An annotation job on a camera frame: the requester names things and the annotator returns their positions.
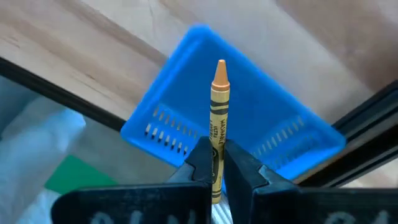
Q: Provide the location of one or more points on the white plastic bag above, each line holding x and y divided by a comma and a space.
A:
31, 149

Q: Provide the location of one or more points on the blue plastic basket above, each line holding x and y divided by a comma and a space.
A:
264, 109

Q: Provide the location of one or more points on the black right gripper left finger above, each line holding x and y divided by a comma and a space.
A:
140, 205

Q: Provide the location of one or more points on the tan orange crayon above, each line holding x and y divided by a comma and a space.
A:
219, 124

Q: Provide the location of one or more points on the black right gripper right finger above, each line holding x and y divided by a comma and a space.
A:
311, 208

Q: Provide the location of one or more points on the green sheet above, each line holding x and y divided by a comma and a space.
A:
74, 177

